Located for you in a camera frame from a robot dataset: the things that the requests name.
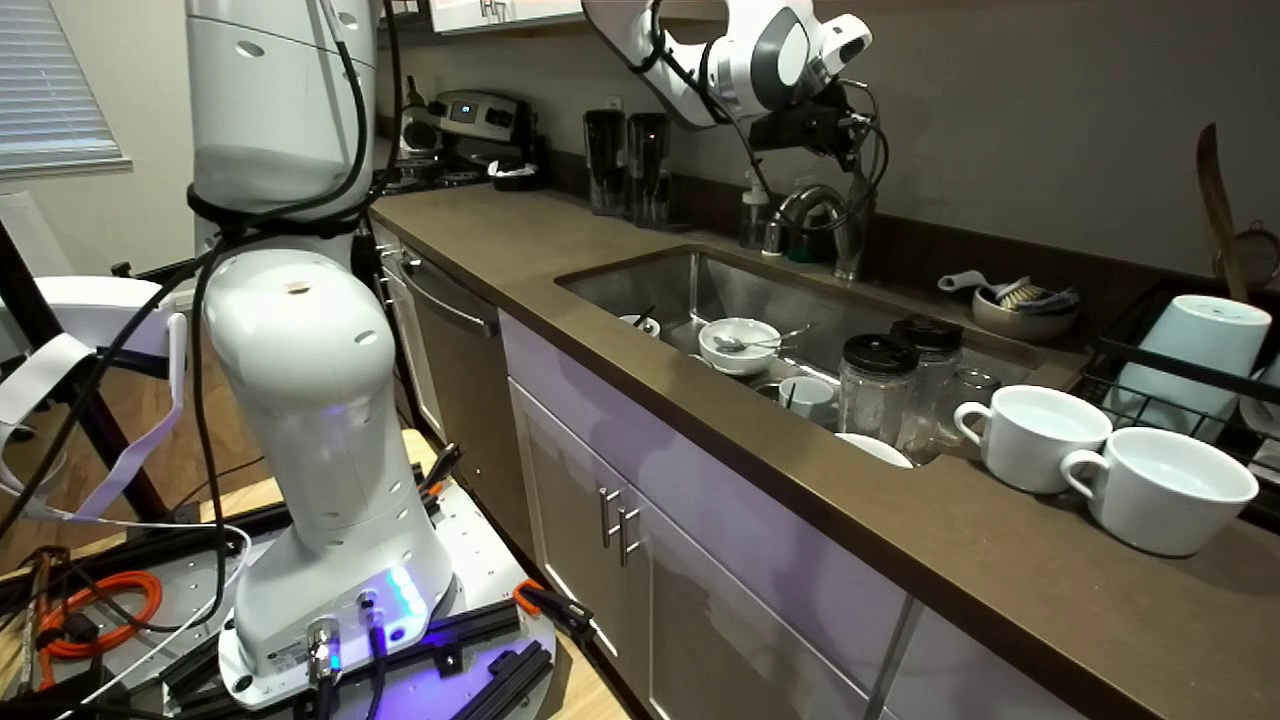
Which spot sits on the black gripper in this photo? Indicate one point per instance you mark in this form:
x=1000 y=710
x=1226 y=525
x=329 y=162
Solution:
x=803 y=124

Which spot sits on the steel kitchen tap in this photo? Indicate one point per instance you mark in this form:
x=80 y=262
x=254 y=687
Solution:
x=806 y=227

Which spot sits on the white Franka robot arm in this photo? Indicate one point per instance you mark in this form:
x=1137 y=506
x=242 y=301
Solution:
x=312 y=400

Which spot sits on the soap dispenser with white pump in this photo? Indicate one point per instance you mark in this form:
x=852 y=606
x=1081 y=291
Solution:
x=757 y=220

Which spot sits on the steel sink basin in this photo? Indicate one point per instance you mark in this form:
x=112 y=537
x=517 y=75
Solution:
x=745 y=285

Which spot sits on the white bowl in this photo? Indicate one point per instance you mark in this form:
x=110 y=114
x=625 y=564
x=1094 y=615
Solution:
x=739 y=346

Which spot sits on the glass jar with black lid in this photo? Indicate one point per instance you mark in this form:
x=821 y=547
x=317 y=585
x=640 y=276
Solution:
x=955 y=383
x=876 y=392

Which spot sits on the sponge holder bowl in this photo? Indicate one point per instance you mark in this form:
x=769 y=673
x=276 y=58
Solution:
x=1022 y=309

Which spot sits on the white cup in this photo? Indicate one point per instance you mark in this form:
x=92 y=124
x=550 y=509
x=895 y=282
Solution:
x=806 y=399

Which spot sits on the small white dish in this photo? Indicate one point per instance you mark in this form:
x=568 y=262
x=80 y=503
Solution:
x=640 y=324

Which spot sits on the white plate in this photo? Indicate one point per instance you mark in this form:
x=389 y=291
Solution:
x=873 y=451

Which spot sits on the white mug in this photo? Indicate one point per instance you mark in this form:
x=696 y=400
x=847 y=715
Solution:
x=1035 y=436
x=1161 y=495

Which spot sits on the wooden spatula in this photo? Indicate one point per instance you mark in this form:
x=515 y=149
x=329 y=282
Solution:
x=1218 y=201

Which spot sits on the pale teal cup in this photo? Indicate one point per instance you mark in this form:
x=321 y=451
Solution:
x=1193 y=354

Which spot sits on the black toaster appliance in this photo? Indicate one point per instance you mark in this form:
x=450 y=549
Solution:
x=467 y=132

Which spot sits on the grey cabinet door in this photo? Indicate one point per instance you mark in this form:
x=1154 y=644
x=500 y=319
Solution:
x=745 y=625
x=566 y=522

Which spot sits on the stainless dishwasher front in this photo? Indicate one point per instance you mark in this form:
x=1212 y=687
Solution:
x=445 y=362

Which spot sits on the orange black bar clamp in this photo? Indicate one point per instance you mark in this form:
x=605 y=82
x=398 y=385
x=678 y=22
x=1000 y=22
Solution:
x=555 y=615

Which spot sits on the white window blind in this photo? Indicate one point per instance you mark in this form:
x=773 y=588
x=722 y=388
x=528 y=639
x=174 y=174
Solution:
x=52 y=82

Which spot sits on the black folding stand frame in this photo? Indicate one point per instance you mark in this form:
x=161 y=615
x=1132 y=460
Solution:
x=61 y=385

